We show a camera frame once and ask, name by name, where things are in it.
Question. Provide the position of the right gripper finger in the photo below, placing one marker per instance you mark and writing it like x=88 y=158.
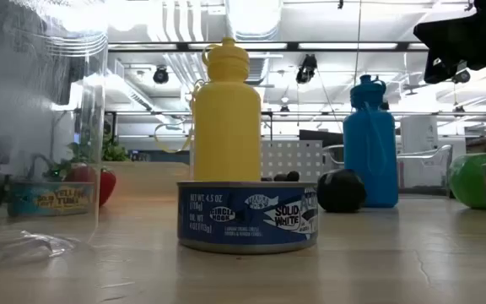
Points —
x=435 y=69
x=449 y=38

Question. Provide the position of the blue plastic squeeze bottle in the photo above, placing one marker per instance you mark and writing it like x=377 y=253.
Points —
x=369 y=160

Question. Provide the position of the black toy avocado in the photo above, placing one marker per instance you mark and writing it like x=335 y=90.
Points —
x=340 y=191

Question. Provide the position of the black toy grape bunch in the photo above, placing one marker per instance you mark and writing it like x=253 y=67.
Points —
x=292 y=176

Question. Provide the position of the yellow plastic squeeze bottle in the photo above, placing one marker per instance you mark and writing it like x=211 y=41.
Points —
x=226 y=126

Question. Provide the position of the red toy strawberry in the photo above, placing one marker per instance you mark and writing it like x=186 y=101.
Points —
x=107 y=186

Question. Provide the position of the clear bottle with black cap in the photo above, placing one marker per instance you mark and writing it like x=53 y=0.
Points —
x=36 y=126

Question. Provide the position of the teal yellow tuna can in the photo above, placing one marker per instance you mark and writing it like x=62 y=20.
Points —
x=49 y=200

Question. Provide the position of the black ceiling lamp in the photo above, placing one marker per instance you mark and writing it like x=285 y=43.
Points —
x=306 y=69
x=160 y=76
x=462 y=77

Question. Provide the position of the white round pillar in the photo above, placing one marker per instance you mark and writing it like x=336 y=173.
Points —
x=420 y=133

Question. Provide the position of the clear plastic tray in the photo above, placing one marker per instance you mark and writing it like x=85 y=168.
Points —
x=424 y=169

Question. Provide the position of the green toy apple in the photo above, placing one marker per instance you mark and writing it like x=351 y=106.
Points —
x=471 y=181

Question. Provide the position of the white perforated metal basket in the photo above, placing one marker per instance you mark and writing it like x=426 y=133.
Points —
x=293 y=160

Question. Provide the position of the blue solid white tuna can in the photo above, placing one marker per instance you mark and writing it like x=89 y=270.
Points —
x=247 y=215

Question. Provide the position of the green artificial plant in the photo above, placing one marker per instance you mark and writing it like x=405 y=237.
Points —
x=114 y=150

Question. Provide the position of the black ceiling light rail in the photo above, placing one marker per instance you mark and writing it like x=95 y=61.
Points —
x=403 y=45

